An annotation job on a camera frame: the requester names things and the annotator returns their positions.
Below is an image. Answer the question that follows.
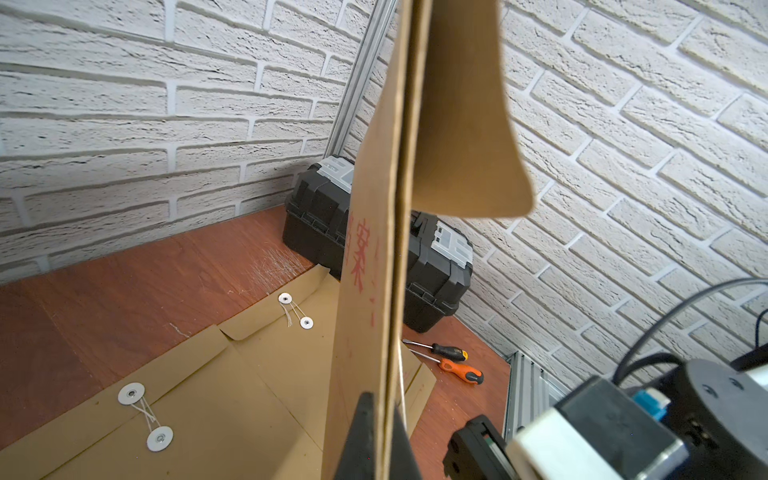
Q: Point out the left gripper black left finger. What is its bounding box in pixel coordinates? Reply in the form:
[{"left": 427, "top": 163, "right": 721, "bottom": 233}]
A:
[{"left": 334, "top": 392, "right": 376, "bottom": 480}]

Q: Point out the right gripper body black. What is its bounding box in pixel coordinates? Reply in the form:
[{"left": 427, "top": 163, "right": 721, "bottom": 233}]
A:
[{"left": 443, "top": 415, "right": 516, "bottom": 480}]

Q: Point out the aluminium rail frame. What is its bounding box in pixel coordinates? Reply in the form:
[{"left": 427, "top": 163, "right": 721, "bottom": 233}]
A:
[{"left": 503, "top": 351, "right": 569, "bottom": 442}]

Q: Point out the black plastic toolbox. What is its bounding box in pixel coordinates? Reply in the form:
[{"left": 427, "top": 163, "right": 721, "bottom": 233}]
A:
[{"left": 281, "top": 154, "right": 475, "bottom": 334}]

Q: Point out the orange handled screwdriver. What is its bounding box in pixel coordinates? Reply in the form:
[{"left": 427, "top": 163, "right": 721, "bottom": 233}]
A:
[{"left": 411, "top": 350, "right": 485, "bottom": 385}]

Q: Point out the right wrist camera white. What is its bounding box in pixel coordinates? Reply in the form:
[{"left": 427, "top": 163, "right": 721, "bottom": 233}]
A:
[{"left": 505, "top": 376, "right": 689, "bottom": 479}]

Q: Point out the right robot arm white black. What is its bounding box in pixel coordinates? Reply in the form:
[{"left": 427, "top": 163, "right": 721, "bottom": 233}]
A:
[{"left": 443, "top": 343, "right": 767, "bottom": 479}]

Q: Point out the black yellow handled screwdriver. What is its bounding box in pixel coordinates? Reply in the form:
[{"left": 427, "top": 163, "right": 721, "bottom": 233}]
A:
[{"left": 403, "top": 340, "right": 468, "bottom": 362}]

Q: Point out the white closure string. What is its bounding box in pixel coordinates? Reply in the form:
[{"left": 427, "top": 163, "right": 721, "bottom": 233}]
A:
[{"left": 277, "top": 291, "right": 316, "bottom": 331}]

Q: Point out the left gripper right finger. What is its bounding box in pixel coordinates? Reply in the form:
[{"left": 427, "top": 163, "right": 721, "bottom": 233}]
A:
[{"left": 389, "top": 413, "right": 422, "bottom": 480}]

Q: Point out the brown kraft file bag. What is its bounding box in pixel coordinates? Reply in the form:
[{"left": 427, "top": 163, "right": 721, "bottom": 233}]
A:
[{"left": 217, "top": 263, "right": 438, "bottom": 439}]

